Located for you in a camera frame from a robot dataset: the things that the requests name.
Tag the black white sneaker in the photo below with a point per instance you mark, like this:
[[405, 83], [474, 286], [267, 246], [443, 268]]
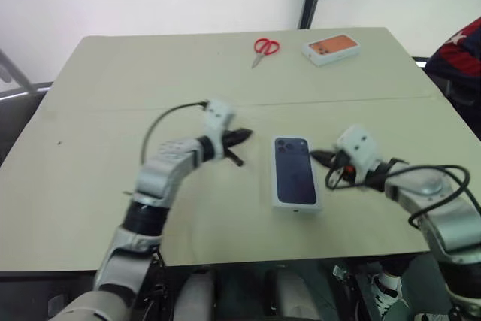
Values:
[[389, 292]]

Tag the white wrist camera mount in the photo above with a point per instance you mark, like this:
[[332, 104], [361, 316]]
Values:
[[359, 144], [219, 114]]

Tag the person's red dark clothing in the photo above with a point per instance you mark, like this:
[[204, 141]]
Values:
[[462, 54]]

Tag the metal table leg bracket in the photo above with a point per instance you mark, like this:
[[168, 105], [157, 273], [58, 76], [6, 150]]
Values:
[[349, 287]]

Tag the phone box with orange print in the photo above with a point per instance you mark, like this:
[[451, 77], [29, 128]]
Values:
[[330, 49]]

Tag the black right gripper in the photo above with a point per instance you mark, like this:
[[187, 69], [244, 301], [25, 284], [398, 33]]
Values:
[[343, 170]]

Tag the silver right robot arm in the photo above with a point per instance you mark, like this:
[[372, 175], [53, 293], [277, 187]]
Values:
[[432, 197]]

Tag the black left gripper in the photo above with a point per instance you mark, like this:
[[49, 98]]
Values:
[[227, 146]]

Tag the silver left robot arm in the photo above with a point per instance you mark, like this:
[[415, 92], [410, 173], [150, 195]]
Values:
[[158, 178]]

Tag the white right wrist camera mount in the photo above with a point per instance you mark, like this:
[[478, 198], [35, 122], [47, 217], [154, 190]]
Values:
[[359, 144]]

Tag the grey metal frame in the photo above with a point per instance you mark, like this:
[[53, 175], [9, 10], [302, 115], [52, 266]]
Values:
[[17, 76]]

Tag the white rounded leg cover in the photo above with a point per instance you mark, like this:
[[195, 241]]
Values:
[[289, 296], [195, 294]]

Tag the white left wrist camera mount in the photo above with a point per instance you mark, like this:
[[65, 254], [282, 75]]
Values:
[[219, 114]]

